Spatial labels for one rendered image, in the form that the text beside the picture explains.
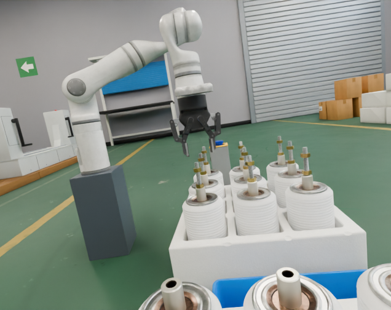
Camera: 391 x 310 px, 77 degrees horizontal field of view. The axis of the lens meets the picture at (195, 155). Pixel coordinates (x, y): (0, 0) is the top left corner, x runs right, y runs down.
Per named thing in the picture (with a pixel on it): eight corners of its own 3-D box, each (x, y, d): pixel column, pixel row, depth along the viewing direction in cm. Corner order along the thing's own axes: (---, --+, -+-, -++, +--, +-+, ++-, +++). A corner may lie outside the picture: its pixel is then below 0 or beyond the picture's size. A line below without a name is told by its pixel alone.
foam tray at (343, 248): (181, 322, 54) (168, 248, 51) (198, 234, 93) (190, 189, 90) (369, 313, 50) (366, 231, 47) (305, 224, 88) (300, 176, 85)
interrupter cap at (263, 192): (278, 195, 53) (278, 192, 53) (248, 204, 51) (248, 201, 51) (258, 187, 60) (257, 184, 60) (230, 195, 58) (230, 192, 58)
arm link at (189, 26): (201, 8, 57) (196, 10, 69) (163, 13, 57) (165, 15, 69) (205, 40, 60) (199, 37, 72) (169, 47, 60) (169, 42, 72)
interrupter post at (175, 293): (163, 321, 25) (157, 293, 24) (167, 303, 27) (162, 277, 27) (186, 320, 25) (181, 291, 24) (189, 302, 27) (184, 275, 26)
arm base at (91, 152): (78, 176, 83) (67, 126, 80) (90, 170, 92) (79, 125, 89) (106, 171, 83) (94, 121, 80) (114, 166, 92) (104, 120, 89)
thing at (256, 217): (292, 270, 55) (285, 194, 52) (256, 285, 52) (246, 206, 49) (266, 250, 64) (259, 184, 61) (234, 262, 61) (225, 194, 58)
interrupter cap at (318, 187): (282, 189, 56) (281, 186, 56) (307, 181, 59) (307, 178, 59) (308, 198, 49) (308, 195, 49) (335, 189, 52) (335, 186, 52)
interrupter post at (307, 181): (299, 189, 55) (298, 174, 54) (307, 186, 55) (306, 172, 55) (308, 192, 52) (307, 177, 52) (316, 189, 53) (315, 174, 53)
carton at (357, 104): (374, 114, 378) (374, 95, 373) (359, 117, 378) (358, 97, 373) (360, 114, 408) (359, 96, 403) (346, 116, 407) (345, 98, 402)
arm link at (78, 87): (128, 38, 80) (126, 47, 89) (53, 81, 75) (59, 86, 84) (144, 64, 82) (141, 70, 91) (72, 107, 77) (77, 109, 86)
